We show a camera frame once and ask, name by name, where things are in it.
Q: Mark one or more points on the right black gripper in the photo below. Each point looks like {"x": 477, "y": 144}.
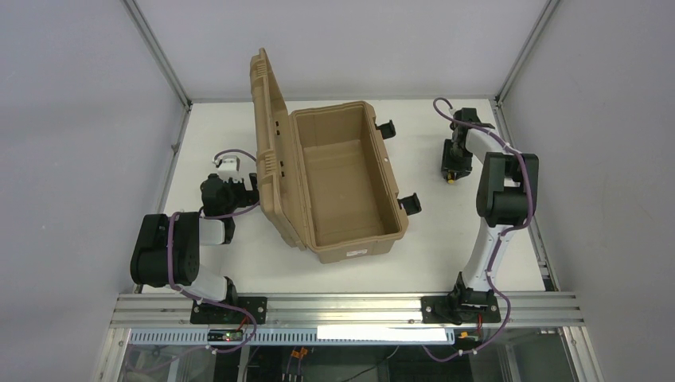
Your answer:
{"x": 456, "y": 165}

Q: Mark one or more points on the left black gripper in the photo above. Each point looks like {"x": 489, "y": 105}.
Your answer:
{"x": 249, "y": 191}

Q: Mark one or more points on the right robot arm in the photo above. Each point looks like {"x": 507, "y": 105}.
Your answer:
{"x": 505, "y": 203}

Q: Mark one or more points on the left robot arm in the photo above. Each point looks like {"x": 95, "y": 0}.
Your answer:
{"x": 167, "y": 252}

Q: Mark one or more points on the tan plastic toolbox bin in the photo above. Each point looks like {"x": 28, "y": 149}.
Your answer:
{"x": 347, "y": 181}

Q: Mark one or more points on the white label on bin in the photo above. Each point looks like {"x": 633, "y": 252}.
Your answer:
{"x": 356, "y": 253}

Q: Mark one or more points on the tan toolbox lid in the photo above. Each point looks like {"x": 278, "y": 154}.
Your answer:
{"x": 280, "y": 195}

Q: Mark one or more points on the black front toolbox latch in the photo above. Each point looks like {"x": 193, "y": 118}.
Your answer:
{"x": 410, "y": 204}

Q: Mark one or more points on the black toolbox latch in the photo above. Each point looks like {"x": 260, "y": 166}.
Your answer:
{"x": 410, "y": 204}
{"x": 387, "y": 130}

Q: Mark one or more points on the black rear toolbox latch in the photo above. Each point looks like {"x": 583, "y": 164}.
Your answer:
{"x": 387, "y": 130}

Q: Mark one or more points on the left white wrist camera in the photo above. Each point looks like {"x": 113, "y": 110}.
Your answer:
{"x": 228, "y": 168}

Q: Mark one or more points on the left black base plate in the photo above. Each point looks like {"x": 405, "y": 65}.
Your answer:
{"x": 208, "y": 314}

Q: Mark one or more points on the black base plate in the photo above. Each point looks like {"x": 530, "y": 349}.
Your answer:
{"x": 208, "y": 314}
{"x": 444, "y": 310}

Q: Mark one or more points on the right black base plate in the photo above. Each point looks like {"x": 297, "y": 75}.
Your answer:
{"x": 444, "y": 310}

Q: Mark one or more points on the aluminium front rail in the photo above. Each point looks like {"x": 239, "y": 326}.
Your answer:
{"x": 308, "y": 311}

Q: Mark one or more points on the slotted cable duct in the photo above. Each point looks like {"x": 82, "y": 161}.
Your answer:
{"x": 322, "y": 335}

